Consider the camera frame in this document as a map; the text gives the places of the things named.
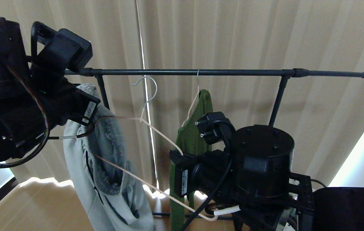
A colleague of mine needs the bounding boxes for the beige curtain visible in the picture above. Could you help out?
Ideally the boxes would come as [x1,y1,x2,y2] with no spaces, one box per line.
[0,0,364,199]

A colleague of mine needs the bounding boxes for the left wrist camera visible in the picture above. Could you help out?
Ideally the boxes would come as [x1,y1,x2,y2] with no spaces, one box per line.
[31,28,93,84]

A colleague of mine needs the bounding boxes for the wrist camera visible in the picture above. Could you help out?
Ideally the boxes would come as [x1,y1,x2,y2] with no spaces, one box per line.
[195,112,235,151]
[31,28,93,84]

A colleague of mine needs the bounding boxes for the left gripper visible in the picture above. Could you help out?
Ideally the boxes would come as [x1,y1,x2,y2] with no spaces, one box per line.
[0,80,101,162]

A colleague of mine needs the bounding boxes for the pink clothes hanger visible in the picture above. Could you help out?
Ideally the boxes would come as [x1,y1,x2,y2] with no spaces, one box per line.
[94,76,218,222]
[181,69,201,127]

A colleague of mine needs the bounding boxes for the black clothes rack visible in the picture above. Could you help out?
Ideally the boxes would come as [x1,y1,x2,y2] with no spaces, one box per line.
[65,68,364,222]

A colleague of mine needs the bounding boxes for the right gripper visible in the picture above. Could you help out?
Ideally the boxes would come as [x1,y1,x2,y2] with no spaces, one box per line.
[169,150,234,200]

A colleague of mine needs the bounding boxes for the pale grey shorts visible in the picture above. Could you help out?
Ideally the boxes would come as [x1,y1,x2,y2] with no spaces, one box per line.
[63,83,155,231]

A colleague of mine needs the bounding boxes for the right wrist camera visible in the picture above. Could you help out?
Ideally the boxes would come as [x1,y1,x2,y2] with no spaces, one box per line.
[195,112,235,151]

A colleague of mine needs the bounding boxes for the green long-sleeved shirt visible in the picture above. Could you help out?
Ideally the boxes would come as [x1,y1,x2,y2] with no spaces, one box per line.
[169,89,213,231]

